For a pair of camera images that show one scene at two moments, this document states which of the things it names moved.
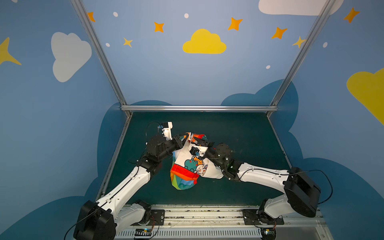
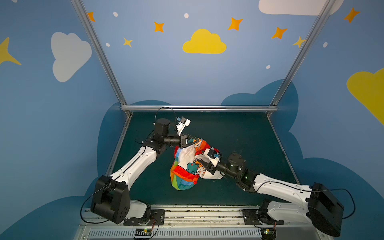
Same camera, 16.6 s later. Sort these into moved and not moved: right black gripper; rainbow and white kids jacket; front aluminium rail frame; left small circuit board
Moved: right black gripper
Not moved: front aluminium rail frame; rainbow and white kids jacket; left small circuit board
